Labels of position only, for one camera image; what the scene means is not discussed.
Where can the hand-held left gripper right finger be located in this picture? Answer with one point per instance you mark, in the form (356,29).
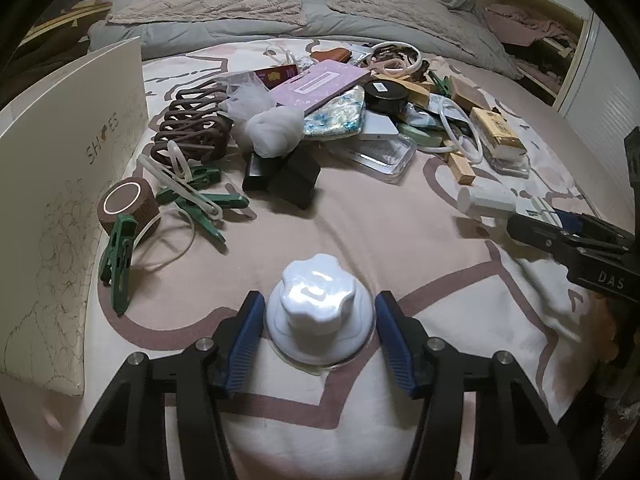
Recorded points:
(397,345)

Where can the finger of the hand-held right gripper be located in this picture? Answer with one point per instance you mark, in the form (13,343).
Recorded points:
(565,220)
(530,230)

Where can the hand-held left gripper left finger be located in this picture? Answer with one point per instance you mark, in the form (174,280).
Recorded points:
(245,345)

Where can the white cylindrical tube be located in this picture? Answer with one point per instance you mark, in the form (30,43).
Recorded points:
(487,202)

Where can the white shoe box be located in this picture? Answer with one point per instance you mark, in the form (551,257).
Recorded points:
(50,210)

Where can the person's right hand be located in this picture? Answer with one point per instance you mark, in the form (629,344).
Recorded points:
(616,330)

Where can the wooden block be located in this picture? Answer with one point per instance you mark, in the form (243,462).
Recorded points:
(415,94)
(461,169)

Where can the beige bed sheet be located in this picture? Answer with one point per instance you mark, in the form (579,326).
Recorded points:
(550,125)

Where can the yellow tissue pack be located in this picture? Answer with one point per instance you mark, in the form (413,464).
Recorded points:
(495,127)

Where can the printed blanket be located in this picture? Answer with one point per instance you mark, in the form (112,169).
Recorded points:
(350,240)

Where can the green clothespin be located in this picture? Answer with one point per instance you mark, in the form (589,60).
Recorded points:
(230,201)
(205,225)
(440,84)
(200,177)
(117,260)

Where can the white louvered door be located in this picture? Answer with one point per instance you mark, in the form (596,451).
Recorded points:
(605,95)

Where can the brown flat box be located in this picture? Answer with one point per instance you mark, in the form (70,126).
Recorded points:
(467,92)

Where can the grey foil packet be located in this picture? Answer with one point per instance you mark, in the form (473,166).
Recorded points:
(420,117)

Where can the dark clothes pile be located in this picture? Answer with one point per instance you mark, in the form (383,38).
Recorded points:
(540,60)

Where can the black small box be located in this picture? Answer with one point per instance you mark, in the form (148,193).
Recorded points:
(257,175)
(295,180)

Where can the brown round ribbed container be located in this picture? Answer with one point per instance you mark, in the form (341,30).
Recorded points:
(135,210)

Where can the white flat case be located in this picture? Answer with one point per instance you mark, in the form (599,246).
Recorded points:
(380,127)

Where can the black round tin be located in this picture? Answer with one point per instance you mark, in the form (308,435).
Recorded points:
(385,97)

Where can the pink clothes pile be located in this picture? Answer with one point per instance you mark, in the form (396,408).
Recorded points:
(520,27)

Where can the white mesh bath pouf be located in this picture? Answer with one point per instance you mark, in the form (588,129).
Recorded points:
(275,132)

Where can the brown hair claw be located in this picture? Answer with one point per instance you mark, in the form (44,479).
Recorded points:
(200,135)

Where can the tortoiseshell hair clip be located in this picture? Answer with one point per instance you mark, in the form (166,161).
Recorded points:
(395,51)

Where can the floral pouch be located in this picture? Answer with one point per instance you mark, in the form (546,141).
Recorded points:
(335,115)

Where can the purple flat box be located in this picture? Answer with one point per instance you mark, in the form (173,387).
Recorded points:
(320,85)

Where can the brown leather pouch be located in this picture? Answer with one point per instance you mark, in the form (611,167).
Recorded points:
(330,55)

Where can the dark red box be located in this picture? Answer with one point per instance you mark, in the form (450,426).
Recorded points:
(275,77)

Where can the grey duvet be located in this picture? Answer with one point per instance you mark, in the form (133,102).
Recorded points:
(325,22)

